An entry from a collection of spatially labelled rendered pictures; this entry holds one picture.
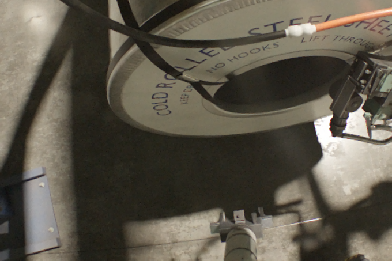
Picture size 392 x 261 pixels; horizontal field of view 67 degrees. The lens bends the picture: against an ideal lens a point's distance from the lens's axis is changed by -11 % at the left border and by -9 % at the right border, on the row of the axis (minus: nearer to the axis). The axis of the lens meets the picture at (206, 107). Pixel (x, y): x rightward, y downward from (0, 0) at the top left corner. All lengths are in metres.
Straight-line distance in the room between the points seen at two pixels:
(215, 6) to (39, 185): 1.73
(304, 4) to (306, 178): 1.33
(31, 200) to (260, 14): 1.81
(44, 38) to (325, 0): 2.12
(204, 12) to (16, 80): 1.98
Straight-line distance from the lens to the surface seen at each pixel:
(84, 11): 0.45
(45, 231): 2.12
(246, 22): 0.73
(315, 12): 0.77
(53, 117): 2.22
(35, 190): 2.17
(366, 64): 0.94
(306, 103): 1.40
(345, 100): 0.97
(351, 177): 1.99
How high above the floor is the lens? 1.84
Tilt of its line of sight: 71 degrees down
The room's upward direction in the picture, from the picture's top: 10 degrees counter-clockwise
